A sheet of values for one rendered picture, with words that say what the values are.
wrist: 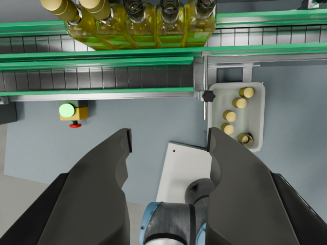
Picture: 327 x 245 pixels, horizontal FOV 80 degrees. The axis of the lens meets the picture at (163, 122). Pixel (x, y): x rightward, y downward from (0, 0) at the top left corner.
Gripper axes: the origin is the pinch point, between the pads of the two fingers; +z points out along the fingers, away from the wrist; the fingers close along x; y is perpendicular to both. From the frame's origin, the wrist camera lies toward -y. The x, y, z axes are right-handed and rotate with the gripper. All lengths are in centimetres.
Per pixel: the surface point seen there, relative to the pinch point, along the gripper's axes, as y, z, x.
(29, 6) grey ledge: -10, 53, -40
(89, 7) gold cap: -7.7, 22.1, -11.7
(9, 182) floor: 110, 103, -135
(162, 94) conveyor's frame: 14.1, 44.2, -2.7
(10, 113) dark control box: 23, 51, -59
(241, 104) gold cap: 20, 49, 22
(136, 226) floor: 146, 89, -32
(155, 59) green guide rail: 3.2, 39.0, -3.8
